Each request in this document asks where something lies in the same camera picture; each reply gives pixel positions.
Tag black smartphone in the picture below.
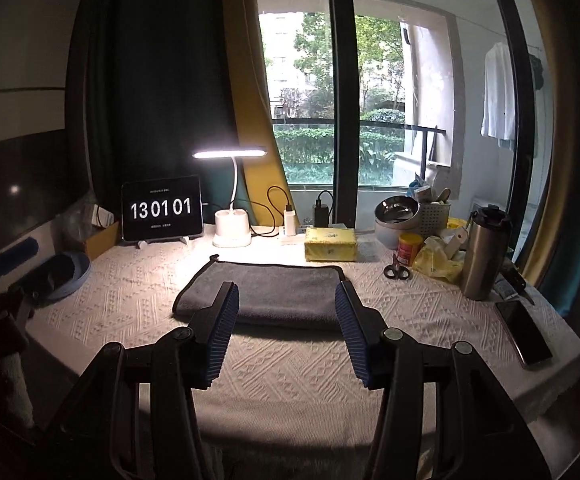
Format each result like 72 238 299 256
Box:
494 299 554 370

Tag yellow curtain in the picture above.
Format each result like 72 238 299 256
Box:
218 0 291 228

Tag grey towel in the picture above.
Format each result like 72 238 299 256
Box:
172 256 349 331

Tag dark green curtain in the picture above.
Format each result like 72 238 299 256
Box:
68 0 251 221

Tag black window frame post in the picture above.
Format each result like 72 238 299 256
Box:
324 0 362 231

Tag white desk lamp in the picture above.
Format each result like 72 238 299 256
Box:
192 146 269 248

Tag black-handled scissors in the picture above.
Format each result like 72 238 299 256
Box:
383 253 412 281

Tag grey plastic basket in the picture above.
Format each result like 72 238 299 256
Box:
414 201 453 237

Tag stainless steel bowl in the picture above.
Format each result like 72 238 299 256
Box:
374 195 420 226

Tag tablet with clock display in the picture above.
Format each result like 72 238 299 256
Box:
121 175 205 242

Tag cardboard box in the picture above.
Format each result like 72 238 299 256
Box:
84 220 121 261

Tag yellow tissue pack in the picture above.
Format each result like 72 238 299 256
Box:
304 227 360 262

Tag stainless steel tumbler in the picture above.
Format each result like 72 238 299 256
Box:
459 204 513 302

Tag white hanging shirt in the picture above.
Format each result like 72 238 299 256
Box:
480 41 517 151

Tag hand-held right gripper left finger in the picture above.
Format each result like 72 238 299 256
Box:
34 281 241 480

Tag yellow-lidded red jar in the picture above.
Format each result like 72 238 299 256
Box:
397 233 425 267

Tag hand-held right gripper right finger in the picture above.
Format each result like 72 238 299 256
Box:
334 280 553 480

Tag yellow plastic bag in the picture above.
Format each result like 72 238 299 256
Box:
412 235 466 283

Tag white charger with cable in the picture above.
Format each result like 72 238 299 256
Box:
250 186 291 237

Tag white power strip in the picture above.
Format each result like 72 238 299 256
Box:
279 223 347 245

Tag blue round bowl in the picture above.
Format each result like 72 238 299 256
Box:
20 252 92 307

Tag white textured tablecloth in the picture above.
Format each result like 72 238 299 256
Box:
26 234 580 461

